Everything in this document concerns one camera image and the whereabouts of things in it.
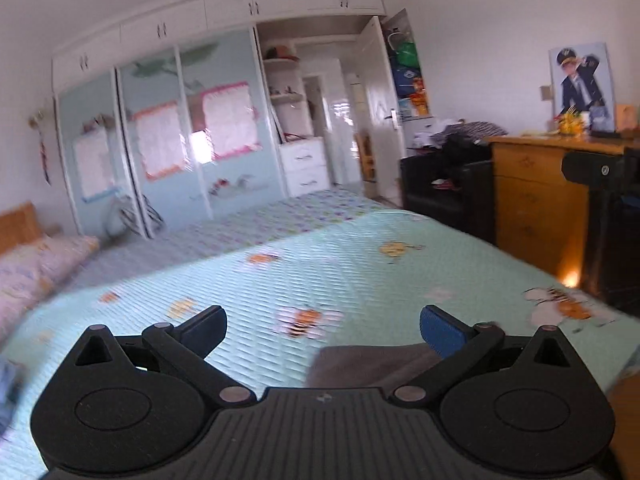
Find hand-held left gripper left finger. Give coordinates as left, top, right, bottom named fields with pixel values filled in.
left=60, top=304, right=257, bottom=409

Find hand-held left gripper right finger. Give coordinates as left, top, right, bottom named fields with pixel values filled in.
left=387, top=304, right=583, bottom=409

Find grey knit sweater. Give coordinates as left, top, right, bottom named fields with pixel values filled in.
left=304, top=341, right=442, bottom=392

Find pile of clothes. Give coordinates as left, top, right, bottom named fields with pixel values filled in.
left=411, top=119, right=509, bottom=162

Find wooden dresser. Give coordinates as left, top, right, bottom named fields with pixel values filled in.
left=486, top=131, right=640, bottom=282

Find dotted purple bed sheet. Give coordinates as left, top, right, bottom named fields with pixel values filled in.
left=82, top=186, right=403, bottom=272

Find bee print quilted bedspread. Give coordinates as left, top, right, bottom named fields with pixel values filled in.
left=0, top=209, right=637, bottom=480

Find yellow toy figures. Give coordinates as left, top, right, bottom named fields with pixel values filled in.
left=556, top=106, right=594, bottom=137

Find black armchair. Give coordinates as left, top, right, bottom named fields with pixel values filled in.
left=399, top=154, right=497, bottom=247

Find sliding door wardrobe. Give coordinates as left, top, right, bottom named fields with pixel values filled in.
left=50, top=0, right=389, bottom=242

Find floral pillow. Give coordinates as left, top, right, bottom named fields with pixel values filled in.
left=0, top=234, right=102, bottom=322

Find wooden chair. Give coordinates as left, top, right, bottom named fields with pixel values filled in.
left=356, top=131, right=377, bottom=184

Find white drawer cabinet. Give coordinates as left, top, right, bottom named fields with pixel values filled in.
left=276, top=136, right=332, bottom=199

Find pink bordered poster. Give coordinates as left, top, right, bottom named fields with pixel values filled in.
left=199, top=80, right=264, bottom=162
left=131, top=99, right=189, bottom=182

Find blue framed chart poster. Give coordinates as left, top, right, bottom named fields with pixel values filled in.
left=71, top=126, right=119, bottom=204

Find light blue crumpled cloth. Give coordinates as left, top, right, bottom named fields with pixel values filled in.
left=0, top=359, right=27, bottom=433

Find wooden headboard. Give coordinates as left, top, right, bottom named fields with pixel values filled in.
left=0, top=202, right=44, bottom=257

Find white door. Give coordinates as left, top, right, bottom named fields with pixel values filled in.
left=356, top=14, right=407, bottom=202

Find red hanging ornament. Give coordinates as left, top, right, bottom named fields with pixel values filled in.
left=37, top=120, right=54, bottom=187

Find colourful hanging bags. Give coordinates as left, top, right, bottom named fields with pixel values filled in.
left=384, top=24, right=432, bottom=119

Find uniformed child wall poster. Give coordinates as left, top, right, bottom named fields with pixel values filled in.
left=548, top=40, right=617, bottom=134

